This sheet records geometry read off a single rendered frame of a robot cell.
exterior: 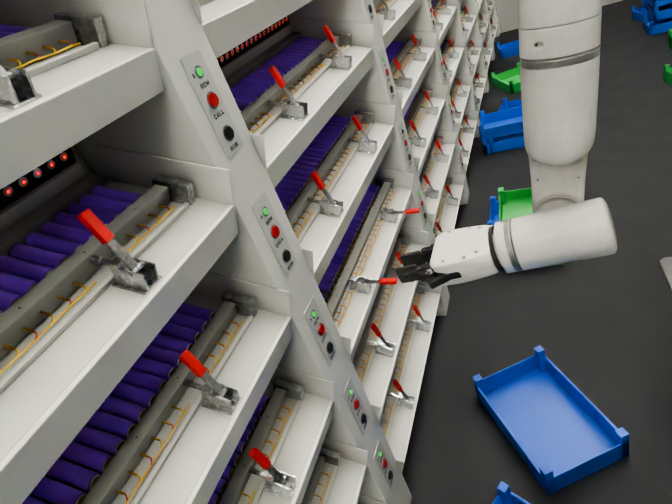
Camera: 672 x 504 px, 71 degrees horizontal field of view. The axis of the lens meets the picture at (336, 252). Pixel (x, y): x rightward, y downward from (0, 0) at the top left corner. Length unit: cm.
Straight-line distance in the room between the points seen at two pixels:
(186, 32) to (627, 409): 120
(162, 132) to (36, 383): 31
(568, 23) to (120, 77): 48
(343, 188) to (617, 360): 86
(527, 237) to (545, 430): 66
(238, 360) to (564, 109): 52
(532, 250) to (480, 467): 66
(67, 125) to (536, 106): 52
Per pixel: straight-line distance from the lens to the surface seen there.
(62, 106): 48
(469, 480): 126
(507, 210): 189
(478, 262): 76
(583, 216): 75
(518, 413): 134
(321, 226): 87
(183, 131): 59
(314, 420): 81
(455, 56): 245
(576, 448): 128
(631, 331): 152
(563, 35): 64
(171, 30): 60
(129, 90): 54
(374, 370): 109
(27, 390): 47
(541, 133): 68
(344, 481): 96
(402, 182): 133
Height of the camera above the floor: 109
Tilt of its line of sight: 31 degrees down
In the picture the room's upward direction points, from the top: 22 degrees counter-clockwise
